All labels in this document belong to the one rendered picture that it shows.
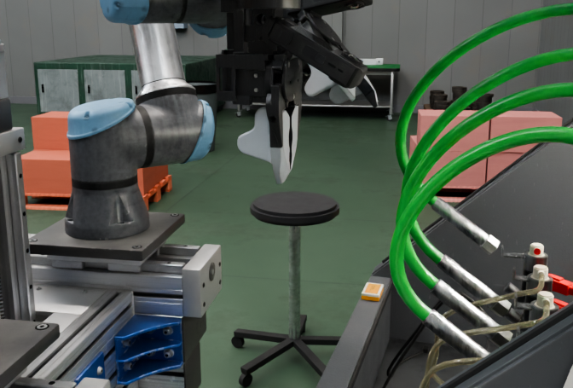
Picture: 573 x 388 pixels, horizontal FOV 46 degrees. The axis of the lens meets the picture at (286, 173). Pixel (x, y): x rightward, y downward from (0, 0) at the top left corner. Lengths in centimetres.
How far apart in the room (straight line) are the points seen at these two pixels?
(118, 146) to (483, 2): 944
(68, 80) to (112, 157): 824
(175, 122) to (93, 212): 22
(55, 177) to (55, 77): 433
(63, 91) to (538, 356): 908
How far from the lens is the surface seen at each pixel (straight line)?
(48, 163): 529
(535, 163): 119
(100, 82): 922
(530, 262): 89
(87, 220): 121
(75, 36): 1166
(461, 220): 88
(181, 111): 125
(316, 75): 88
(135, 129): 121
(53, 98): 956
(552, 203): 120
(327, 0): 92
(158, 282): 120
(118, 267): 123
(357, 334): 104
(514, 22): 85
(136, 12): 100
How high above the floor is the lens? 141
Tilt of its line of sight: 13 degrees down
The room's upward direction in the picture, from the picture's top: straight up
